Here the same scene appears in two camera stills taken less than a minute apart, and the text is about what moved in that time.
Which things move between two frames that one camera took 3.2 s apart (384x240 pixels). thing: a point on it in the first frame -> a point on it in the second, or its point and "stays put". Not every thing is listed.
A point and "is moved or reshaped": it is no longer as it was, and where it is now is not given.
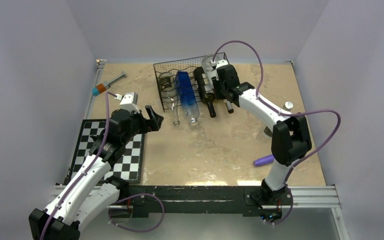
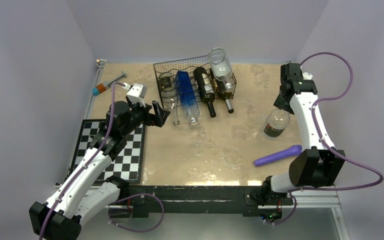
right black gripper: [219, 94] -> [279, 103]
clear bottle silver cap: [211, 73] is moved or reshaped
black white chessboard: [130, 164] stays put
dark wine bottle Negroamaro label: [206, 96] stays put
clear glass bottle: [168, 84] stays put
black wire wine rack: [186, 81] stays put
